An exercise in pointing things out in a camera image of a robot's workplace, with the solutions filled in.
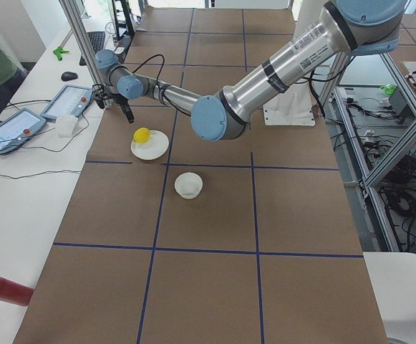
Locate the black box with green part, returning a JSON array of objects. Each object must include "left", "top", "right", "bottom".
[{"left": 380, "top": 84, "right": 411, "bottom": 117}]

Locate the white foam block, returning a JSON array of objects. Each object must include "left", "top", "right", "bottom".
[{"left": 55, "top": 115, "right": 78, "bottom": 138}]

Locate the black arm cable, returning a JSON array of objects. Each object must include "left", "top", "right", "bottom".
[{"left": 130, "top": 53, "right": 166, "bottom": 94}]

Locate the far blue teach pendant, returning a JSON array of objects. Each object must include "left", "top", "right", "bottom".
[{"left": 41, "top": 85, "right": 93, "bottom": 120}]

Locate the blue teach pendant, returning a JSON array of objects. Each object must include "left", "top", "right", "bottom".
[
  {"left": 41, "top": 85, "right": 93, "bottom": 120},
  {"left": 0, "top": 108, "right": 47, "bottom": 154}
]

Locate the red cylinder tube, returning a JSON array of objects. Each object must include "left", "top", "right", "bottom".
[{"left": 0, "top": 277, "right": 34, "bottom": 307}]

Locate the green clamp on desk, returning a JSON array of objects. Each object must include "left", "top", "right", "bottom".
[{"left": 53, "top": 47, "right": 69, "bottom": 61}]

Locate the black keyboard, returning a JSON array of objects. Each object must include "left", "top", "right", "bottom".
[{"left": 87, "top": 31, "right": 106, "bottom": 57}]

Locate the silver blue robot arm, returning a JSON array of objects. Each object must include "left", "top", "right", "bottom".
[{"left": 92, "top": 1, "right": 406, "bottom": 141}]

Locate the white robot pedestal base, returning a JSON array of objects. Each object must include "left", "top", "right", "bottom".
[{"left": 263, "top": 0, "right": 341, "bottom": 127}]

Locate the white plate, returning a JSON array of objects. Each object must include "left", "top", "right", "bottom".
[{"left": 130, "top": 130, "right": 169, "bottom": 161}]

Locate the yellow lemon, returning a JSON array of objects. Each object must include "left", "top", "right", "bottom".
[{"left": 133, "top": 127, "right": 151, "bottom": 144}]

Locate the aluminium frame rack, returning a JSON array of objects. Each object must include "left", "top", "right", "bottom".
[{"left": 333, "top": 54, "right": 416, "bottom": 252}]

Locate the near blue teach pendant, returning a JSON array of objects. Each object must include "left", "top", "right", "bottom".
[{"left": 0, "top": 108, "right": 47, "bottom": 154}]

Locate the white bowl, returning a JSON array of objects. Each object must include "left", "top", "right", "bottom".
[{"left": 174, "top": 172, "right": 203, "bottom": 199}]

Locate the white side table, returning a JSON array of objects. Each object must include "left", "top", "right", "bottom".
[{"left": 364, "top": 252, "right": 416, "bottom": 343}]

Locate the black computer mouse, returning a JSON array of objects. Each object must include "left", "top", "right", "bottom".
[{"left": 60, "top": 71, "right": 78, "bottom": 82}]

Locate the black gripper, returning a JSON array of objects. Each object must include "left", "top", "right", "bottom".
[{"left": 92, "top": 84, "right": 135, "bottom": 123}]

